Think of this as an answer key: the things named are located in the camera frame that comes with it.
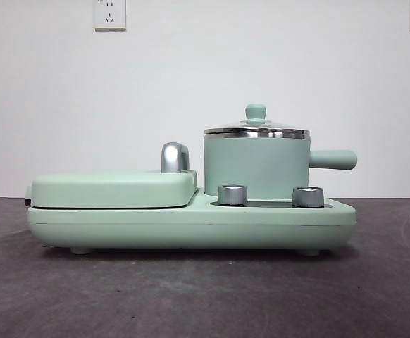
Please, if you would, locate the green griddle lid chrome handle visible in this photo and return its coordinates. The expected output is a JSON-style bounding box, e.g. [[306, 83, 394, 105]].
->
[[24, 141, 198, 209]]

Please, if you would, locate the mint green steamer pot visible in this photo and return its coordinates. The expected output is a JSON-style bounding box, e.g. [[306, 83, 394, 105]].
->
[[201, 128, 358, 198]]

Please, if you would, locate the glass pot lid green knob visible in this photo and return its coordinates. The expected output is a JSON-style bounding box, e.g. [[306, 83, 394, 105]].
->
[[204, 103, 311, 138]]

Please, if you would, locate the chrome control knob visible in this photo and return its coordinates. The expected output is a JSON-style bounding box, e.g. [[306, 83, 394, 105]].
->
[[292, 185, 325, 208], [217, 183, 248, 206]]

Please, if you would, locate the mint green breakfast maker base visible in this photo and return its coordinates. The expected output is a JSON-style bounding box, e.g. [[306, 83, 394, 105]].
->
[[27, 188, 357, 255]]

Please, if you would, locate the white wall socket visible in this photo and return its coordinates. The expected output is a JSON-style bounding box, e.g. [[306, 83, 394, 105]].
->
[[94, 0, 127, 32]]

